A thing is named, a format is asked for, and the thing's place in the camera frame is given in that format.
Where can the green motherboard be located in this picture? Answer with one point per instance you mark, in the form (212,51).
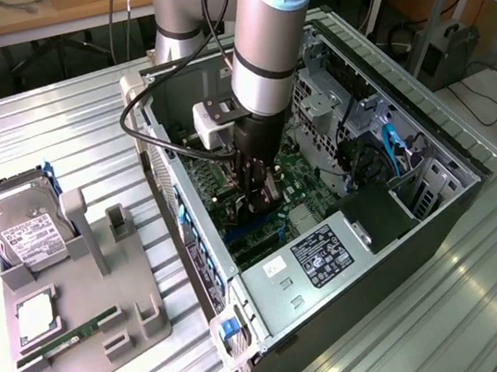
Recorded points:
(303,178)

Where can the grey parts rack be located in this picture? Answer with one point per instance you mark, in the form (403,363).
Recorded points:
(104,282)

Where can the silver CPU chip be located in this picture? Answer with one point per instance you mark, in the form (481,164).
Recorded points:
(38,318)

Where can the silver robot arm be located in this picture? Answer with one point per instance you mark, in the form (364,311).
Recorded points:
(262,29)

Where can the grey power supply unit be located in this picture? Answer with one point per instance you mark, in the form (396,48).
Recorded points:
(291,282)

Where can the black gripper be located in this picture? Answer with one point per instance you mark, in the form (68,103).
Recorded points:
(262,139)

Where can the grey box device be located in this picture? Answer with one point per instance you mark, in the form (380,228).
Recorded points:
(449,55)

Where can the blue expansion slot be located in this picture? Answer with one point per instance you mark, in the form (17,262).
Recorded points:
(239,235)

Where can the black expansion slot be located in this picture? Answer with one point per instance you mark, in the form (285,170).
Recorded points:
(258,247)

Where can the hard disk with blue caddy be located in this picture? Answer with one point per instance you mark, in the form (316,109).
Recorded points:
(25,228)

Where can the silver disk bay cage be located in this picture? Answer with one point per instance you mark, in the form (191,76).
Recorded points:
(325,104)

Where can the black open PC case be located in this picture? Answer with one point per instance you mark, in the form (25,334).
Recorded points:
(386,296)

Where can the green RAM stick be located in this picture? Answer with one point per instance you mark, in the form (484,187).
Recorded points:
(79,334)

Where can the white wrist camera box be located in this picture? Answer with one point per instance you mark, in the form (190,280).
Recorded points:
(211,126)

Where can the wooden desk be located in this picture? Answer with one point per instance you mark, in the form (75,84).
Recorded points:
(63,12)

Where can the silver chipset heatsink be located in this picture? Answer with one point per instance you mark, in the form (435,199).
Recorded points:
(305,218)

